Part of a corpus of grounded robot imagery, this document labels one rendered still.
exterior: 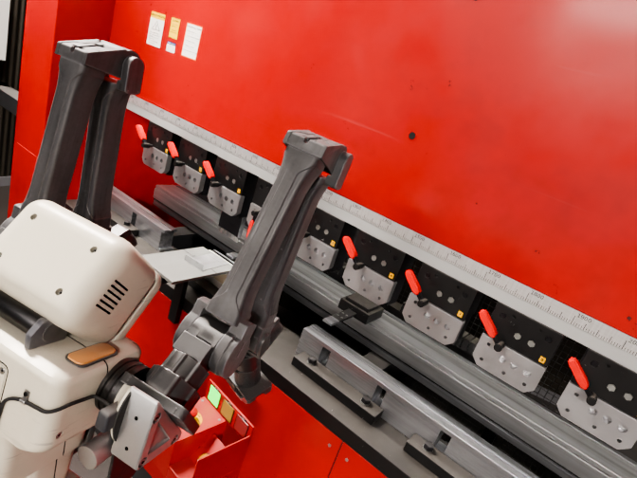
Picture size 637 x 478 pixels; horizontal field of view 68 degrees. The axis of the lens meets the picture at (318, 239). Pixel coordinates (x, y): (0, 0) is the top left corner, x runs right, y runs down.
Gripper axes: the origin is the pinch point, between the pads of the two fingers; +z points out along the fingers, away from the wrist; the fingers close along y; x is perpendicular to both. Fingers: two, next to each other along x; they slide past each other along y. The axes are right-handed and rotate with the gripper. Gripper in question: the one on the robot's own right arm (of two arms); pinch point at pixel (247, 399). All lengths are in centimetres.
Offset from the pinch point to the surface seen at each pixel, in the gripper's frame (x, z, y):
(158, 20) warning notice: -44, -49, 121
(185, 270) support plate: -12, 6, 53
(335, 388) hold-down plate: -26.9, 16.6, -3.3
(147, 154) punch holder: -27, -6, 108
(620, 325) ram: -58, -31, -48
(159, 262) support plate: -7, 5, 60
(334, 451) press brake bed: -17.7, 24.7, -14.3
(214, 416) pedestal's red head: 3.5, 19.0, 11.2
